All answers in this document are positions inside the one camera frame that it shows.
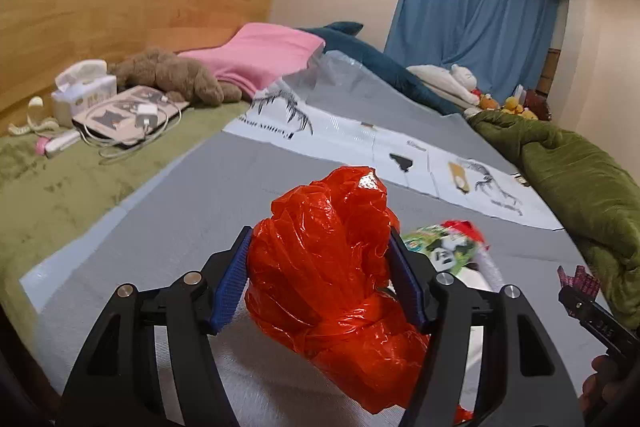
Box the green printed snack packet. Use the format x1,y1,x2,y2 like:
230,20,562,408
402,221,488,280

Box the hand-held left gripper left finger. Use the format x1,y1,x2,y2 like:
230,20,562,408
55,226,253,427

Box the wooden drawer cabinet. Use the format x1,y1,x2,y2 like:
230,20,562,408
537,48,558,95

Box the cat print laptop sleeve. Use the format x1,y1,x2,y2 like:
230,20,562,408
71,85,191,150

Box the pink and white device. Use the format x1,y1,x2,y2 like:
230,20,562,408
35,129,81,158

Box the white coiled cord device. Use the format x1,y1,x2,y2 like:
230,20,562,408
7,97,58,138

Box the white tissue box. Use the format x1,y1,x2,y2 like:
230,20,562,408
51,60,118,128

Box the white charger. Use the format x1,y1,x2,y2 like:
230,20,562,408
135,103,161,125

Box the orange plastic bag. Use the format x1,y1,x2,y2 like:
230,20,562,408
244,165,473,425

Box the blue shark plush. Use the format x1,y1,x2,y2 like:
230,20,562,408
295,22,463,116

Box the person's right hand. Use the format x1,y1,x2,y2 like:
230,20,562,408
577,354,640,427

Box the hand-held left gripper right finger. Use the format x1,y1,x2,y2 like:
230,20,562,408
387,227,586,427

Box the dark maroon patterned wrapper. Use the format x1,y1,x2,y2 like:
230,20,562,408
556,264,602,300

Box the pink pillow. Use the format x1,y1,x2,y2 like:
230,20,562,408
177,23,326,100

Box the green bed sheet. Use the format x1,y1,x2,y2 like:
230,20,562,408
0,99,251,303

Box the blue curtain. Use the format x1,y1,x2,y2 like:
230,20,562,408
384,0,561,95

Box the green blanket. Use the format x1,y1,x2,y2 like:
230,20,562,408
467,111,640,338

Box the white bag with palm print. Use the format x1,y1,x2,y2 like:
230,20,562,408
222,87,376,162

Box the red dinosaur plush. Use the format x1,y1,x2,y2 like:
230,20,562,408
525,89,551,120

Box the white plush toy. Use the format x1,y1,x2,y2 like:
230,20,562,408
449,63,480,94
406,64,481,105

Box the clear plastic bag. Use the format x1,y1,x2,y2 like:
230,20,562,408
282,52,401,108

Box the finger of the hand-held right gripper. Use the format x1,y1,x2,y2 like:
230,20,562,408
558,286,593,320

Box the brown plush toy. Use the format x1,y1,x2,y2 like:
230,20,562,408
107,48,243,106

